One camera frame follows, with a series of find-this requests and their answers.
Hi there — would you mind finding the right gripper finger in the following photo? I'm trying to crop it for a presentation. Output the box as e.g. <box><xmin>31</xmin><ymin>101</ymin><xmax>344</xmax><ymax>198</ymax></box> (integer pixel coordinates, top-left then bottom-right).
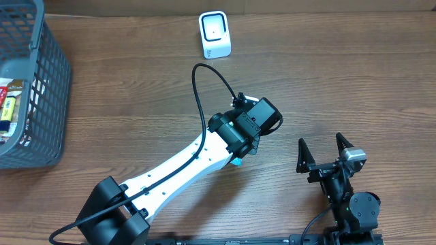
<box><xmin>296</xmin><ymin>138</ymin><xmax>316</xmax><ymax>174</ymax></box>
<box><xmin>335</xmin><ymin>132</ymin><xmax>354</xmax><ymax>155</ymax></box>

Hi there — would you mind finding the white barcode scanner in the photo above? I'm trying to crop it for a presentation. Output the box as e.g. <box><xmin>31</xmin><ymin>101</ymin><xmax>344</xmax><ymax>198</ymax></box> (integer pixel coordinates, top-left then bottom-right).
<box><xmin>198</xmin><ymin>10</ymin><xmax>232</xmax><ymax>59</ymax></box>

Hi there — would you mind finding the red item in basket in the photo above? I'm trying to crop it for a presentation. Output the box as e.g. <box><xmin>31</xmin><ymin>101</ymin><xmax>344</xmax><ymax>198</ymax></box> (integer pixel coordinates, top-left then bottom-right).
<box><xmin>0</xmin><ymin>86</ymin><xmax>8</xmax><ymax>108</ymax></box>

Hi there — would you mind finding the grey plastic mesh basket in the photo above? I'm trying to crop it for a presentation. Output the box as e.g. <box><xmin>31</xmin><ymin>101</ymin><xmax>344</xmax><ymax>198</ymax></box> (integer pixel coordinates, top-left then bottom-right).
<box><xmin>1</xmin><ymin>0</ymin><xmax>72</xmax><ymax>169</ymax></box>

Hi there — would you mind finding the teal snack packet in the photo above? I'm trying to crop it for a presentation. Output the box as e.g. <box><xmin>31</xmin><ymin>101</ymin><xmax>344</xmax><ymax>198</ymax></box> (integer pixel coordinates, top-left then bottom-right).
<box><xmin>231</xmin><ymin>158</ymin><xmax>243</xmax><ymax>167</ymax></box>

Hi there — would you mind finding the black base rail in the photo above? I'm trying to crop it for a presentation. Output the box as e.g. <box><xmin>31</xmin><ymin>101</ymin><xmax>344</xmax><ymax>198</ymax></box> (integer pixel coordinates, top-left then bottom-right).
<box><xmin>146</xmin><ymin>234</ymin><xmax>385</xmax><ymax>245</ymax></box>

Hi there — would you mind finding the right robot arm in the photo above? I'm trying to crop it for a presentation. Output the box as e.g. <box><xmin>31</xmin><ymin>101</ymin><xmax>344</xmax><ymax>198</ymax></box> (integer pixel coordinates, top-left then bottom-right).
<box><xmin>296</xmin><ymin>133</ymin><xmax>384</xmax><ymax>245</ymax></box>

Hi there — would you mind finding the yellow black item in basket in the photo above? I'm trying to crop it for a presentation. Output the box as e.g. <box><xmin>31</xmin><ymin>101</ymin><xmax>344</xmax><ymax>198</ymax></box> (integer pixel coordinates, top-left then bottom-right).
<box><xmin>0</xmin><ymin>96</ymin><xmax>16</xmax><ymax>133</ymax></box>

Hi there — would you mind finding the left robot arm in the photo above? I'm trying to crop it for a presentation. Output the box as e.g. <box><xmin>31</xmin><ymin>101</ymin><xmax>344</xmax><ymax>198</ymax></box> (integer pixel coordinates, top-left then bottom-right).
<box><xmin>76</xmin><ymin>93</ymin><xmax>282</xmax><ymax>244</ymax></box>

